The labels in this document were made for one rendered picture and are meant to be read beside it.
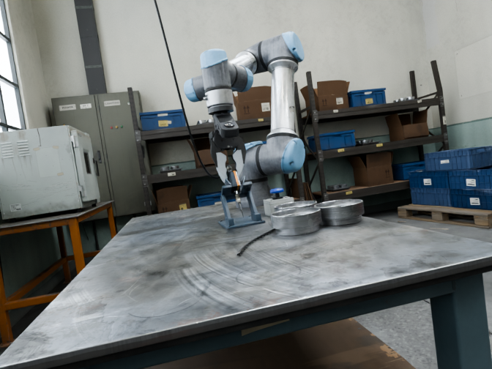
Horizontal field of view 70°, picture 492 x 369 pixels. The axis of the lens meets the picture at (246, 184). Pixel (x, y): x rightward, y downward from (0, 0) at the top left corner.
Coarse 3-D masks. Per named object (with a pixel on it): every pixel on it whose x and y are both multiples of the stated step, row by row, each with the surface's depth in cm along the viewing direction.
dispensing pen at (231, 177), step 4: (228, 168) 98; (228, 172) 96; (232, 172) 96; (228, 176) 95; (232, 176) 95; (228, 180) 96; (232, 180) 94; (232, 184) 94; (236, 184) 94; (232, 188) 94; (236, 188) 95; (232, 192) 96; (236, 192) 94; (236, 196) 94; (236, 200) 93; (240, 204) 93; (240, 208) 92
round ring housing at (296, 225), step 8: (296, 208) 79; (304, 208) 78; (312, 208) 77; (272, 216) 73; (280, 216) 71; (288, 216) 70; (296, 216) 69; (304, 216) 69; (312, 216) 70; (320, 216) 72; (272, 224) 73; (280, 224) 71; (288, 224) 70; (296, 224) 69; (304, 224) 69; (312, 224) 70; (280, 232) 72; (288, 232) 71; (296, 232) 70; (304, 232) 70; (312, 232) 71
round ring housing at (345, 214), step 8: (344, 200) 82; (352, 200) 81; (360, 200) 78; (320, 208) 75; (328, 208) 74; (336, 208) 73; (344, 208) 73; (352, 208) 73; (360, 208) 74; (328, 216) 74; (336, 216) 73; (344, 216) 73; (352, 216) 73; (360, 216) 75; (328, 224) 75; (336, 224) 74; (344, 224) 74
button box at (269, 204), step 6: (270, 198) 104; (276, 198) 100; (282, 198) 99; (288, 198) 98; (264, 204) 103; (270, 204) 97; (276, 204) 98; (264, 210) 104; (270, 210) 97; (270, 216) 98
